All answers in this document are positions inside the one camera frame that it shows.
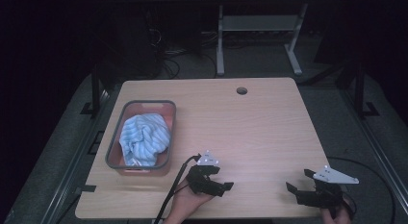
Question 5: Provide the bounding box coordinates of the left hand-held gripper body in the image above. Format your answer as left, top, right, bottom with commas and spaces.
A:
186, 149, 226, 197

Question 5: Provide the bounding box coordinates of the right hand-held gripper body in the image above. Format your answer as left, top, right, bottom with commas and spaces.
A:
297, 164, 360, 210

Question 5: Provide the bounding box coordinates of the blue striped towel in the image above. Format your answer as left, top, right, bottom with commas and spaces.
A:
118, 112, 172, 167

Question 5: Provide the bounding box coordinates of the pink basket with grey rim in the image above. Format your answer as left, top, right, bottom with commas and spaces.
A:
105, 99, 177, 177

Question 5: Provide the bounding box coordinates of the person's right hand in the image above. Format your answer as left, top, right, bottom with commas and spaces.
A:
319, 197, 354, 224

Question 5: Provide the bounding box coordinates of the person's left hand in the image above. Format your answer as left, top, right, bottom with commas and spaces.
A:
163, 178, 215, 224

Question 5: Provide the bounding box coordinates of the black tape strip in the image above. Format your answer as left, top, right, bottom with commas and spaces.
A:
76, 184, 97, 193

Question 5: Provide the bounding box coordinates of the grey metal stand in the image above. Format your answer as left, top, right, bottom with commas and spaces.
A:
216, 2, 310, 77

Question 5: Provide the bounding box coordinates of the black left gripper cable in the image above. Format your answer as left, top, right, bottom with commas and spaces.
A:
153, 154, 202, 224

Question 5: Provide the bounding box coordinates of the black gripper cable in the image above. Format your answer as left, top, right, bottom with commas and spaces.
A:
326, 156, 397, 224
153, 154, 202, 224

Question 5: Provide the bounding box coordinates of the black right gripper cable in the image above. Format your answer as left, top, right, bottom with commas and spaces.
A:
326, 156, 397, 224

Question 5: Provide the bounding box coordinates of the aluminium floor rail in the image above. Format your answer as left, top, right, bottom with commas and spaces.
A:
339, 87, 408, 207
40, 88, 112, 224

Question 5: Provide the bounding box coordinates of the black upright post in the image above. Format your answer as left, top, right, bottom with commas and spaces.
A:
353, 62, 367, 118
90, 63, 102, 115

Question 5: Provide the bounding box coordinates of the bundle of black floor cables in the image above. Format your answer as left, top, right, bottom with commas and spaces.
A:
147, 27, 219, 80

